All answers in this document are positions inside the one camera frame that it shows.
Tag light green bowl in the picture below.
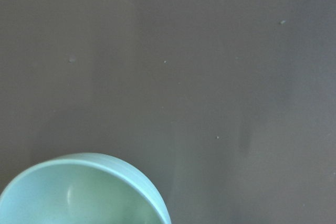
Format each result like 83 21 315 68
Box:
1 153 171 223

